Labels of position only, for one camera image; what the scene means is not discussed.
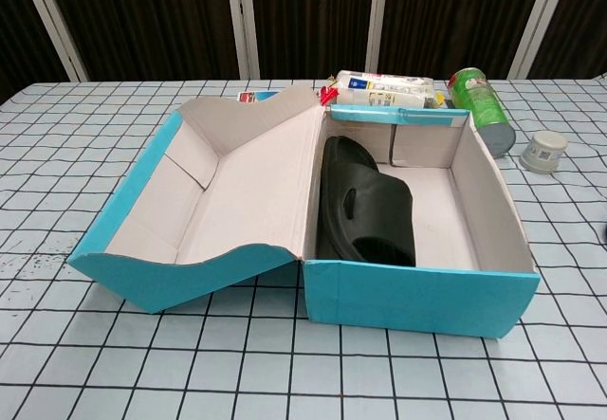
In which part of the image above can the small white bottle cap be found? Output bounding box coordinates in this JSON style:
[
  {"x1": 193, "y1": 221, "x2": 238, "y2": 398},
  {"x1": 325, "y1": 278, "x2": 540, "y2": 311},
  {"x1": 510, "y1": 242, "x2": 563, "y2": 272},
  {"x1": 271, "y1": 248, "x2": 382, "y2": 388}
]
[{"x1": 519, "y1": 130, "x2": 569, "y2": 176}]

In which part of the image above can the white pack with blue logo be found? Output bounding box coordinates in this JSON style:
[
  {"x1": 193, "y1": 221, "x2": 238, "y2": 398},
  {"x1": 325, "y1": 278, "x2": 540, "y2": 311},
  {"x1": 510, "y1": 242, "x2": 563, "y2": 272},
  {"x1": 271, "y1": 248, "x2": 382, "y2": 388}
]
[{"x1": 333, "y1": 77, "x2": 438, "y2": 108}]

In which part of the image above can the green cylindrical can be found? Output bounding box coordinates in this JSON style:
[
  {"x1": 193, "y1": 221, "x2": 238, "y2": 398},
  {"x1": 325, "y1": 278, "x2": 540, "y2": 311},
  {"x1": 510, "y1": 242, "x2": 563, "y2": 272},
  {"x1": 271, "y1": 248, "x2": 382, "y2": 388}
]
[{"x1": 448, "y1": 66, "x2": 517, "y2": 159}]

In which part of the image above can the white grid-patterned table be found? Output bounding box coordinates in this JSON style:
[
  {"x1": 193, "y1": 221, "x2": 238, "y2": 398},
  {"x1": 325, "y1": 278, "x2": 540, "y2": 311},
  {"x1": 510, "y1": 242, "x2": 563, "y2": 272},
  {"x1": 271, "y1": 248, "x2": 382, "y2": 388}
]
[{"x1": 0, "y1": 74, "x2": 607, "y2": 420}]

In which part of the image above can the white partition post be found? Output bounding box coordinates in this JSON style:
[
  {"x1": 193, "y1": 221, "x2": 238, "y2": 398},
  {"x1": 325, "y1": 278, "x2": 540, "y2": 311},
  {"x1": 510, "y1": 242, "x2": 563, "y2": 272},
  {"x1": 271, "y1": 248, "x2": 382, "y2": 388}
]
[
  {"x1": 21, "y1": 0, "x2": 89, "y2": 82},
  {"x1": 225, "y1": 0, "x2": 260, "y2": 80},
  {"x1": 364, "y1": 0, "x2": 397, "y2": 78},
  {"x1": 506, "y1": 0, "x2": 575, "y2": 80}
]

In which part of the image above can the blue red postcard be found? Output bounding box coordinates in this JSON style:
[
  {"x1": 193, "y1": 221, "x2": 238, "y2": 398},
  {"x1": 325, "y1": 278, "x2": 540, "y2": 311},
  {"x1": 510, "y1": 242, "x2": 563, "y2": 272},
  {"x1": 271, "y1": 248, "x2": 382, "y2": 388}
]
[{"x1": 235, "y1": 89, "x2": 279, "y2": 104}]

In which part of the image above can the light blue shoebox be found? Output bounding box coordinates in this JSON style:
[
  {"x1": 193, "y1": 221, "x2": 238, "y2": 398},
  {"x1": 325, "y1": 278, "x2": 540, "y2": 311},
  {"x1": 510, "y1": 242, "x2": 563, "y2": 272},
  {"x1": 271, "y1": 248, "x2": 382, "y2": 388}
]
[{"x1": 65, "y1": 83, "x2": 542, "y2": 340}]

